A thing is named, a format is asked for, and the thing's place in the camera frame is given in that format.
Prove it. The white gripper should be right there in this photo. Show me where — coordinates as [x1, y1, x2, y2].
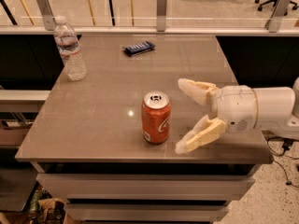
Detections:
[175, 78, 257, 154]

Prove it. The red coke can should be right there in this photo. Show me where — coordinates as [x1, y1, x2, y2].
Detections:
[141, 91, 171, 144]

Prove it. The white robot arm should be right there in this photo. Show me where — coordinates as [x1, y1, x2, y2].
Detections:
[176, 78, 299, 154]

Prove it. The blue rxbar blueberry wrapper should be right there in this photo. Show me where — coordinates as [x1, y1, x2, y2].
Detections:
[123, 41, 156, 57]

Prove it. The upper grey drawer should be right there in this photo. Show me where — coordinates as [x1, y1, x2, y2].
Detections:
[36, 174, 254, 201]

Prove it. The grey drawer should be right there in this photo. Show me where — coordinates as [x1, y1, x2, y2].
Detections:
[65, 203, 228, 222]
[36, 174, 254, 201]

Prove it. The clear plastic water bottle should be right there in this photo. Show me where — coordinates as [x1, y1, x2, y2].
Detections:
[53, 16, 87, 81]

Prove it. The lower grey drawer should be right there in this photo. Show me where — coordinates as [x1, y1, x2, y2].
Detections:
[65, 203, 228, 222]

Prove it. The brown paper bag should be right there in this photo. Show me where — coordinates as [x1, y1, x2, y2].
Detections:
[38, 198, 65, 224]

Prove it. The black power adapter with cable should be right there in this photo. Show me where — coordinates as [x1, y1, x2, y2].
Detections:
[266, 136, 299, 189]

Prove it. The right metal railing bracket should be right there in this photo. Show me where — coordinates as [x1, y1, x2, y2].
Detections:
[265, 0, 291, 33]

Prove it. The metal railing bracket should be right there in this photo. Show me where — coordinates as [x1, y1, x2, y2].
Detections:
[265, 0, 291, 33]
[36, 0, 55, 31]
[156, 0, 167, 32]

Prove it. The middle metal railing bracket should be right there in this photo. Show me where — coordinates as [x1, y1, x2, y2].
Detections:
[156, 0, 167, 32]

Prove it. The left metal railing bracket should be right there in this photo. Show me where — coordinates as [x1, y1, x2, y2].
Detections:
[36, 0, 55, 31]

